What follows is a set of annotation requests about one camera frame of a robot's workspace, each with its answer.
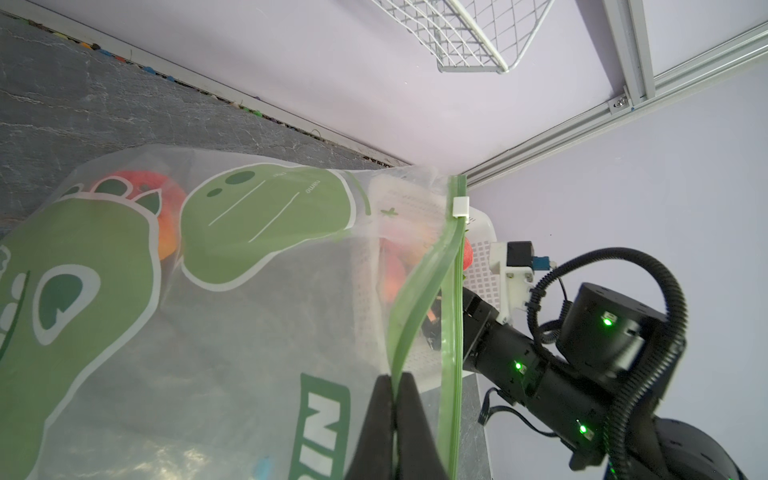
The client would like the red orange peach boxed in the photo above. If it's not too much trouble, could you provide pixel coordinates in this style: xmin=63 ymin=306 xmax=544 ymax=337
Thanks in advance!
xmin=91 ymin=170 xmax=186 ymax=260

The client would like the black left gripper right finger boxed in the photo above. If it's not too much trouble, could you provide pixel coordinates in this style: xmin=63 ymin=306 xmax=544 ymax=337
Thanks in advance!
xmin=394 ymin=372 xmax=448 ymax=480

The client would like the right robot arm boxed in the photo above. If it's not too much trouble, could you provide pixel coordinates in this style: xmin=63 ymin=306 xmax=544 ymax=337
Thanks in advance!
xmin=463 ymin=247 xmax=743 ymax=479

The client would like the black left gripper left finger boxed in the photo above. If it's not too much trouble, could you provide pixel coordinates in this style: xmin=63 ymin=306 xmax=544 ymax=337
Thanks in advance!
xmin=345 ymin=375 xmax=395 ymax=480

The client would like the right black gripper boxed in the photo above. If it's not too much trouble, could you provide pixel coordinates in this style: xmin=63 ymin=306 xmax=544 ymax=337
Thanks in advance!
xmin=462 ymin=287 xmax=536 ymax=390

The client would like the green printed zip-top bag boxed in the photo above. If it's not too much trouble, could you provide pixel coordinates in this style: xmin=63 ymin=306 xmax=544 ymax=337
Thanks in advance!
xmin=1 ymin=145 xmax=469 ymax=479

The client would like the white plastic perforated basket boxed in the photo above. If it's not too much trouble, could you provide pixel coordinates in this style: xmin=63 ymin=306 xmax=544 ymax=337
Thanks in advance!
xmin=352 ymin=169 xmax=501 ymax=392

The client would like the white wire wall shelf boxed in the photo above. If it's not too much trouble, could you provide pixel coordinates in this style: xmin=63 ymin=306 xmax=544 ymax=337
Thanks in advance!
xmin=375 ymin=0 xmax=554 ymax=74

